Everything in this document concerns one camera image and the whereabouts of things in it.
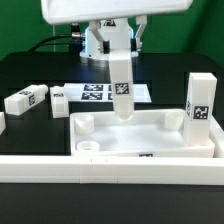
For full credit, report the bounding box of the white desk tabletop tray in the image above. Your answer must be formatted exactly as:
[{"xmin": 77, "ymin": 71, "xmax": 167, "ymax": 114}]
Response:
[{"xmin": 70, "ymin": 109, "xmax": 215, "ymax": 158}]

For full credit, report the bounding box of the white front fence bar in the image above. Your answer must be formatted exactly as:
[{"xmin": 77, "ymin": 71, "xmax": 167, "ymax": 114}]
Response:
[{"xmin": 0, "ymin": 156, "xmax": 224, "ymax": 185}]

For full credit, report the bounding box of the white marker base plate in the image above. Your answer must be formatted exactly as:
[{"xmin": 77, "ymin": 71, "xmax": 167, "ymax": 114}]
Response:
[{"xmin": 64, "ymin": 83, "xmax": 152, "ymax": 103}]

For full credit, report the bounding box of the white thin cable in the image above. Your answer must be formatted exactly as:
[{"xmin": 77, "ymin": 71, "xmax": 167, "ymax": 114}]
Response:
[{"xmin": 51, "ymin": 24, "xmax": 56, "ymax": 53}]

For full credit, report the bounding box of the white right fence bar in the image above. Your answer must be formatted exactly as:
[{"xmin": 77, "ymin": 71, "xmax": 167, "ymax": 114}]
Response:
[{"xmin": 210, "ymin": 118, "xmax": 224, "ymax": 158}]

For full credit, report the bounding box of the white fence bar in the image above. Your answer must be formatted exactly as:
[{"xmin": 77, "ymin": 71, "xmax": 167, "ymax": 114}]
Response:
[
  {"xmin": 210, "ymin": 118, "xmax": 224, "ymax": 158},
  {"xmin": 0, "ymin": 156, "xmax": 224, "ymax": 185}
]

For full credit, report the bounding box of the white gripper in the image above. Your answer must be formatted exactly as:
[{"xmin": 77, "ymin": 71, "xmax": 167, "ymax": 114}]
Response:
[{"xmin": 41, "ymin": 0, "xmax": 193, "ymax": 55}]

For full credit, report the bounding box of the black cable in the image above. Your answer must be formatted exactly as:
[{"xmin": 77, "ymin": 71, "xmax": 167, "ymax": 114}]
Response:
[{"xmin": 28, "ymin": 23, "xmax": 88, "ymax": 53}]

